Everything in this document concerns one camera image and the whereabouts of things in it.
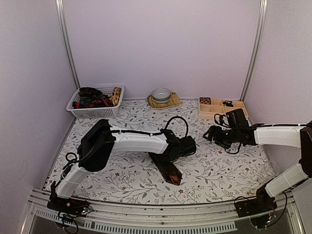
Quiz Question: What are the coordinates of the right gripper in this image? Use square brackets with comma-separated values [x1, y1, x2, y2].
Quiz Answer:
[204, 125, 240, 149]

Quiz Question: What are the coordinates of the brown green patterned tie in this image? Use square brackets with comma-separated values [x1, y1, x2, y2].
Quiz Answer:
[149, 153, 182, 186]

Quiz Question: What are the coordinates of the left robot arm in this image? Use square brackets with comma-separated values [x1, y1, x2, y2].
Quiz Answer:
[47, 119, 196, 215]

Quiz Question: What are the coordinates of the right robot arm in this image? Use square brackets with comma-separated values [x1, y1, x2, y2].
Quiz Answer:
[203, 109, 312, 217]

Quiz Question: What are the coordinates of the wooden compartment box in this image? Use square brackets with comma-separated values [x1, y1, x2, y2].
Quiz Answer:
[198, 98, 249, 120]

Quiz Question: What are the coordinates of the rolled dark patterned tie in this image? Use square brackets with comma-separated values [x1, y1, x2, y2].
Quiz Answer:
[199, 97, 211, 105]

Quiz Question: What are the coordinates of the rolled black tie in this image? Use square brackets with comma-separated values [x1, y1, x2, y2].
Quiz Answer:
[222, 100, 234, 107]

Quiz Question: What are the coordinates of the floral tablecloth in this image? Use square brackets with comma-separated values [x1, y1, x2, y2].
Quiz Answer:
[47, 98, 281, 205]

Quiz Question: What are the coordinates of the yellow woven mat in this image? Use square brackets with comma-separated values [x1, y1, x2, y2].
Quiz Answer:
[147, 93, 182, 110]

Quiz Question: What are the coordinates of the clear drinking glass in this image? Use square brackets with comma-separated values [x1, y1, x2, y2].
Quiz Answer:
[258, 161, 279, 184]

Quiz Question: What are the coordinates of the yellow spotted tie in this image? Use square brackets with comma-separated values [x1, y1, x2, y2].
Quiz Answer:
[108, 87, 122, 106]

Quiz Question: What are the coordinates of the white plastic basket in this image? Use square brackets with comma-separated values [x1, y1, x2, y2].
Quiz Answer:
[66, 84, 125, 118]

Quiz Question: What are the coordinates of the dark red patterned tie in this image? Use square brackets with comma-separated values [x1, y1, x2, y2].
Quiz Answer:
[72, 87, 113, 109]

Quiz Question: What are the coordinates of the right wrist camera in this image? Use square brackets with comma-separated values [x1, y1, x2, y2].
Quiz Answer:
[214, 113, 229, 127]

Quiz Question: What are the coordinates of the right metal frame post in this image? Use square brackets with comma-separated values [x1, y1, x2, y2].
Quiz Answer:
[240, 0, 268, 101]

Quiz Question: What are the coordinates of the metal frame post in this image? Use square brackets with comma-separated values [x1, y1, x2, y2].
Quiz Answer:
[240, 0, 268, 101]
[55, 0, 80, 89]

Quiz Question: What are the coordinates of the front metal rail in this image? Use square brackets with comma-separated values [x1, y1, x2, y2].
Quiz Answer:
[21, 189, 306, 234]

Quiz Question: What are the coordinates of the left metal frame post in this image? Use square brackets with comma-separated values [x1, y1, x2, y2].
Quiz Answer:
[55, 0, 80, 89]

